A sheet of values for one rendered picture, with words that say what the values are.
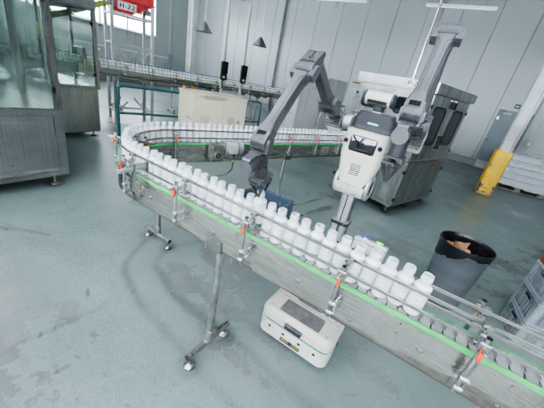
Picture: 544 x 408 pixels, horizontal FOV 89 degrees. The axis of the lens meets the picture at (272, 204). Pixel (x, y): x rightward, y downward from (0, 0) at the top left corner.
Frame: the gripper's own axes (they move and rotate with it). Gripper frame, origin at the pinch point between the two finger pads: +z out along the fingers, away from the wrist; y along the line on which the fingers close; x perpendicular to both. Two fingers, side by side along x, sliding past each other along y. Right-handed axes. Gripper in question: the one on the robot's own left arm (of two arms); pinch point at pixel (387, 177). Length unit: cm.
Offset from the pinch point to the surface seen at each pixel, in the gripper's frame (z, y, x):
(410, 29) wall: -275, 1184, 266
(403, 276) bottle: 27.0, -17.3, -19.1
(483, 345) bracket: 31, -27, -45
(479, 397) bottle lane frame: 54, -21, -54
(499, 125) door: -16, 1181, -139
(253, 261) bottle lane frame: 52, -21, 40
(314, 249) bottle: 33.4, -17.9, 14.3
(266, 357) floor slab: 140, 4, 31
